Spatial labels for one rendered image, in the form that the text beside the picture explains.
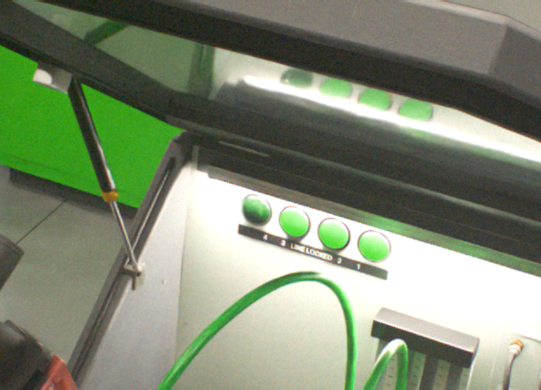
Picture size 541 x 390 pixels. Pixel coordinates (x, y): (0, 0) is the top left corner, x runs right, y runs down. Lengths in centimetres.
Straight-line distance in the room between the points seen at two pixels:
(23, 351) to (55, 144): 327
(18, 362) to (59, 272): 289
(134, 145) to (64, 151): 32
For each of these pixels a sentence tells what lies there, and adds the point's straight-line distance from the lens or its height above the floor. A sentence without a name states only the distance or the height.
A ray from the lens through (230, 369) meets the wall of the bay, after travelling 176.
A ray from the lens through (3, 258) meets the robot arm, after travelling 115.
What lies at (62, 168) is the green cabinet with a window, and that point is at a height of 15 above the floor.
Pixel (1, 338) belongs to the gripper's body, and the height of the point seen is 146.
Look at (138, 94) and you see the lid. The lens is 136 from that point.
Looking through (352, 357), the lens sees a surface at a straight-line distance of 154.
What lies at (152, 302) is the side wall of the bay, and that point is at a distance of 165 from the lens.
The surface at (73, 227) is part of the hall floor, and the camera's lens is 435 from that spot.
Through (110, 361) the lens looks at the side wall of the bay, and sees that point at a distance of 158.
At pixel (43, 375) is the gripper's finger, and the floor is 142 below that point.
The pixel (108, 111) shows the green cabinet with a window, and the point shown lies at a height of 45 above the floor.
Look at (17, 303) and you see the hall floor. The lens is 389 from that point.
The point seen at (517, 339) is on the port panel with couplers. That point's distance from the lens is 155.
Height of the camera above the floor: 212
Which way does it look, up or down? 27 degrees down
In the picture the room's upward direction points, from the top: 7 degrees clockwise
